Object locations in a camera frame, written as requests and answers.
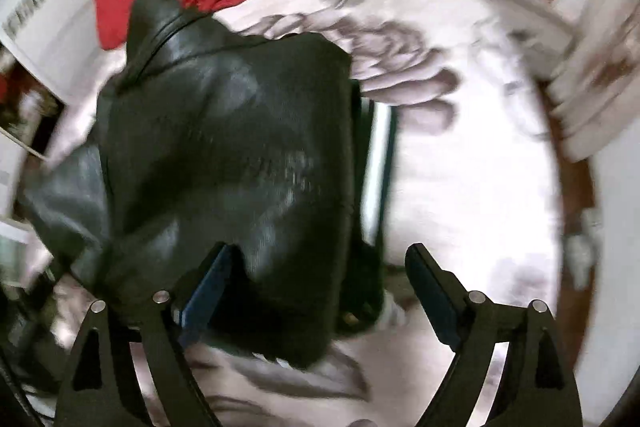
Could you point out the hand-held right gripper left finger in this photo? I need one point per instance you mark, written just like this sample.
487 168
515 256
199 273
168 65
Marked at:
200 302

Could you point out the green folded garment white stripes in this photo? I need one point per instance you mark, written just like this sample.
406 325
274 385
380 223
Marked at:
391 147

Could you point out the black leather jacket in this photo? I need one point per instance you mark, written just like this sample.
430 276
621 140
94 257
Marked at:
225 157

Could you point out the pink floral curtain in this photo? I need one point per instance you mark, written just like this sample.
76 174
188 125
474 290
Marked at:
595 97

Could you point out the white wardrobe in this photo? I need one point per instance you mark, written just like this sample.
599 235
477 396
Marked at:
50 7

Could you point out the floral bed blanket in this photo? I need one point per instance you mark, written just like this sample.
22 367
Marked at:
475 182

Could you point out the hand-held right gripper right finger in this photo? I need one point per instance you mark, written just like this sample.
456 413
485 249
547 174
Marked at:
440 302

